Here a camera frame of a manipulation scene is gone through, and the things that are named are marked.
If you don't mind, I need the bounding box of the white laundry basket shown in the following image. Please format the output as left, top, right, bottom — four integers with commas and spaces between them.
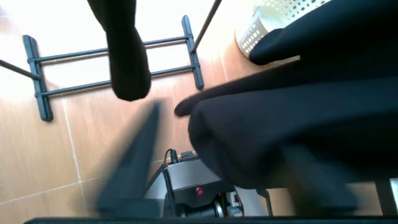
235, 0, 332, 59

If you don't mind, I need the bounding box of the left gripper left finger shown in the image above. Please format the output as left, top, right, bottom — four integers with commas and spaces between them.
96, 101, 162, 218

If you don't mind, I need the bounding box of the black garment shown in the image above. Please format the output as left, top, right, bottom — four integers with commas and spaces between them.
86, 0, 152, 102
174, 0, 398, 191

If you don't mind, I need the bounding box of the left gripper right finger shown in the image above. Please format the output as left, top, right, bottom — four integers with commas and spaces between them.
282, 144, 358, 216

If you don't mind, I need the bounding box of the black clothes rack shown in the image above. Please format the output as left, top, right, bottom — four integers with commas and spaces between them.
0, 0, 223, 123

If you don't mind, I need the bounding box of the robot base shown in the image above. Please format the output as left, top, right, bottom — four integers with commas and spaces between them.
144, 148, 274, 218

